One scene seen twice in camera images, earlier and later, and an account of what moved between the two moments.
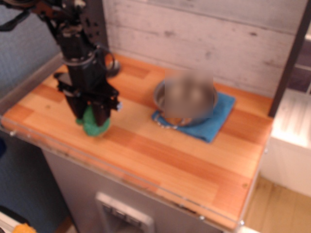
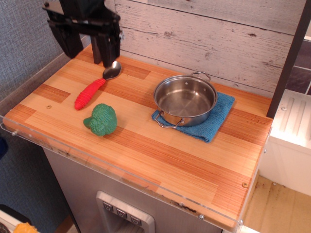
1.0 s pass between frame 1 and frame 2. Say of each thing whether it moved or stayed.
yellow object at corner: stayed
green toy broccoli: moved
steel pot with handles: stayed
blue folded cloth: stayed
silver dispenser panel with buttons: stayed
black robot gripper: moved
